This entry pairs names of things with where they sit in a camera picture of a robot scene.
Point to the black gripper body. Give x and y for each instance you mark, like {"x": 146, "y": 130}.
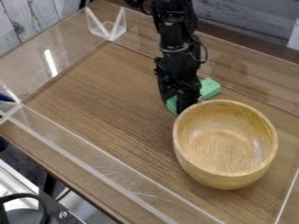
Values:
{"x": 178, "y": 66}

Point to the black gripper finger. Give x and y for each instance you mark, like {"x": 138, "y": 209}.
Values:
{"x": 187, "y": 98}
{"x": 167, "y": 88}

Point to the green rectangular block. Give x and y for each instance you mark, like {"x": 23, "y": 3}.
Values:
{"x": 210, "y": 90}

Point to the light wooden bowl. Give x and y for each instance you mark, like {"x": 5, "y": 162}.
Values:
{"x": 225, "y": 143}

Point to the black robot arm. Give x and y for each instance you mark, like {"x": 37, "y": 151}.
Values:
{"x": 181, "y": 46}

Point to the black table leg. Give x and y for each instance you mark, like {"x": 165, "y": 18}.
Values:
{"x": 50, "y": 184}

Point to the clear acrylic tray wall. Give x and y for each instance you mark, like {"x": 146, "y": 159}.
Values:
{"x": 86, "y": 116}

